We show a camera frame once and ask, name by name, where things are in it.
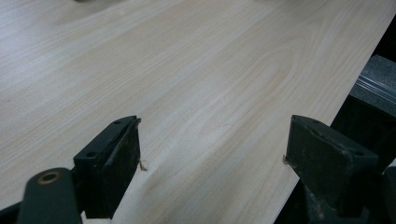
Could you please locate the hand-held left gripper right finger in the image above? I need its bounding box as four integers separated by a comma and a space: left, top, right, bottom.
282, 114, 380, 218

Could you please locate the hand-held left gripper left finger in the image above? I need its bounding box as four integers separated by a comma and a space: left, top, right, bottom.
73, 115, 143, 220

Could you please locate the grey metal stand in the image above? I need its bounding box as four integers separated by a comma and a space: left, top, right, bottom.
348, 54, 396, 119

